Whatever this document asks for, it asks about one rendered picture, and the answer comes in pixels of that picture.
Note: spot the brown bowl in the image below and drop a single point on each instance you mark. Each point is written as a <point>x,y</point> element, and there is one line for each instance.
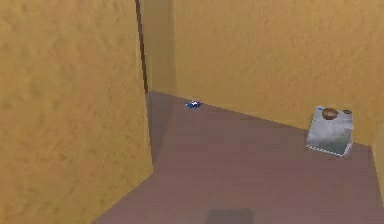
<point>330,113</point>

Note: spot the small dark round object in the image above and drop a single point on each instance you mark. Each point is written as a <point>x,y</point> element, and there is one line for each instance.
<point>347,112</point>

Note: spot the small blue floor object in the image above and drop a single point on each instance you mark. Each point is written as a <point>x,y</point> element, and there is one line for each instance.
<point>193,104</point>

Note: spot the grey box-shaped side table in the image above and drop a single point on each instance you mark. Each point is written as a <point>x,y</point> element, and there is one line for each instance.
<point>328,138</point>

